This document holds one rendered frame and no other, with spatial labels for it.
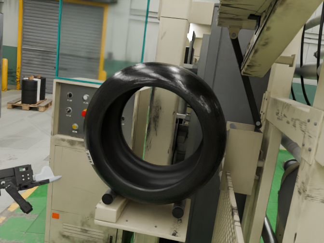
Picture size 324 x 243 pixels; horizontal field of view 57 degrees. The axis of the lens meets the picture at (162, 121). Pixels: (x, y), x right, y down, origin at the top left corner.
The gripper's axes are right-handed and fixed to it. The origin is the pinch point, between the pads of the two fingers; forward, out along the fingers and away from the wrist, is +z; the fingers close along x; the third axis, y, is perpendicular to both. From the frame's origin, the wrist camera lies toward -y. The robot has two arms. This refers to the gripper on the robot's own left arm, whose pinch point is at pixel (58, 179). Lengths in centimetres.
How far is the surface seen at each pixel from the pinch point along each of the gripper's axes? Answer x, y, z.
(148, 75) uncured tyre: -24.0, 30.8, 31.0
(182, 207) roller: -16.7, -19.1, 40.2
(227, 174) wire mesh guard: -12, -13, 69
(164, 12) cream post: -4, 65, 56
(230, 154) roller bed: -12, -5, 73
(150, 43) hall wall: 717, 306, 481
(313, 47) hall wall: 455, 203, 945
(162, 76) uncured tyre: -27, 30, 35
